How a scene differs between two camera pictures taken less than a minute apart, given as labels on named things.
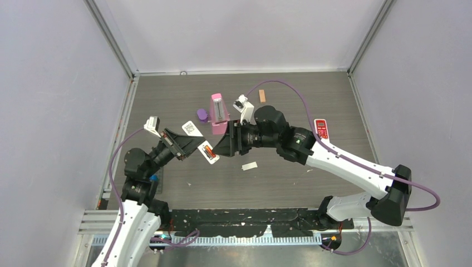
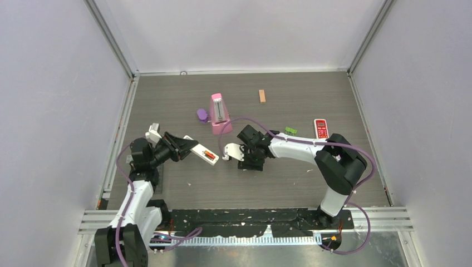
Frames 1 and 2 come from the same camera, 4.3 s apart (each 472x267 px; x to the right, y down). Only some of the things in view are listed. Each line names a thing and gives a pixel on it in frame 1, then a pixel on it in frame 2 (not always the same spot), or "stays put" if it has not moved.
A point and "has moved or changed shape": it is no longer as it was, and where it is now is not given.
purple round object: (202, 115) stays put
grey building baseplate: (160, 186) stays put
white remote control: (205, 148) has moved or changed shape
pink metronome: (219, 114) stays put
